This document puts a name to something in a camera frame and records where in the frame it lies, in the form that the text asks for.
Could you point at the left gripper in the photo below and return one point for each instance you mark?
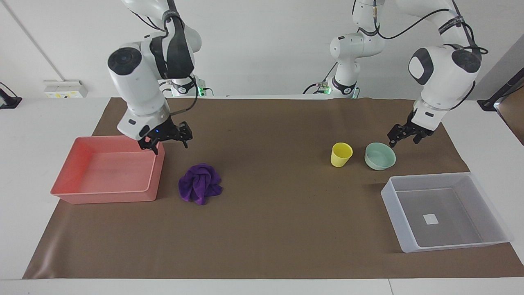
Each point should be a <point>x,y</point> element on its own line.
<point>418,128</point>

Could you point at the white square label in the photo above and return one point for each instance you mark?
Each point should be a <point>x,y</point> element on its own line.
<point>430,219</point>

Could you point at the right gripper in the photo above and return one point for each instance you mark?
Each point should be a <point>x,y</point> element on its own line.
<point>163,132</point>

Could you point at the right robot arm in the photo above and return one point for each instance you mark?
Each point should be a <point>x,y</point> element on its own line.
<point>135,88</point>

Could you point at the black stand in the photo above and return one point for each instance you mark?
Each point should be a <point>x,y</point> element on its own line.
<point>8,100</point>
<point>501,91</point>

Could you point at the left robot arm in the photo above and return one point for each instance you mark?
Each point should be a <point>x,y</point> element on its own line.
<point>442,78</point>

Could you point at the pink plastic bin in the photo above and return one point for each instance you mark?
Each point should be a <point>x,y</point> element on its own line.
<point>107,170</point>

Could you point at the purple cloth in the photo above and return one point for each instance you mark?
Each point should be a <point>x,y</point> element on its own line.
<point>199,183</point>

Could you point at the yellow plastic cup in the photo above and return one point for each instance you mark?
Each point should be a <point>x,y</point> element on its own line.
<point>340,155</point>

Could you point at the translucent white plastic bin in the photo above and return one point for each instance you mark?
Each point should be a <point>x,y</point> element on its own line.
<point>444,211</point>

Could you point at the white wall socket box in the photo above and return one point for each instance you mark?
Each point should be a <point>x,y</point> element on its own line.
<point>65,89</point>

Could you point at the pale green bowl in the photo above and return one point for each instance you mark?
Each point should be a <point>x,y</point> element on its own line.
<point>380,157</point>

